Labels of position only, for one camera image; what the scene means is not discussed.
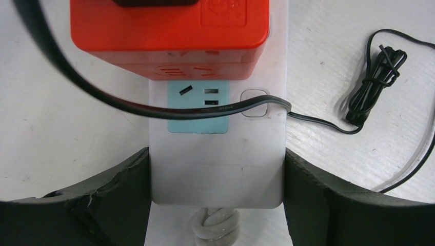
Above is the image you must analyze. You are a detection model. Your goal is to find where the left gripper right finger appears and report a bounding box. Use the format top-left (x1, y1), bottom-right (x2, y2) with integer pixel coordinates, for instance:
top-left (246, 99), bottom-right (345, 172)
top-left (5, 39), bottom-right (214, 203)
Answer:
top-left (283, 150), bottom-right (434, 245)

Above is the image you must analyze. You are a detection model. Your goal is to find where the red cube socket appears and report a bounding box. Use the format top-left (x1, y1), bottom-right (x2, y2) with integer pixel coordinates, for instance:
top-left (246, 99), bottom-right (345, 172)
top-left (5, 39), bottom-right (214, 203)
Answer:
top-left (70, 1), bottom-right (270, 80)

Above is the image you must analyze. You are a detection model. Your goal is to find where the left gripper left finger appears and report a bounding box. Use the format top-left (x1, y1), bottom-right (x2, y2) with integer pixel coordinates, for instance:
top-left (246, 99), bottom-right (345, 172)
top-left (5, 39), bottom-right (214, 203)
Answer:
top-left (1, 148), bottom-right (151, 245)

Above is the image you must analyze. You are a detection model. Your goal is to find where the black charger on red cube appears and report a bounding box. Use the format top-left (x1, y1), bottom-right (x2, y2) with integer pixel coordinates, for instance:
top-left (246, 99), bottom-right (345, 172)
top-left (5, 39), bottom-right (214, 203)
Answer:
top-left (12, 0), bottom-right (435, 194)

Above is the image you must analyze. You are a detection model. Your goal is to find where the white long power strip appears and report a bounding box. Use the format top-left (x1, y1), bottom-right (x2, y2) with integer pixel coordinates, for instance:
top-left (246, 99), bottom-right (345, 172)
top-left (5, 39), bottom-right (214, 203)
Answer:
top-left (149, 1), bottom-right (290, 245)

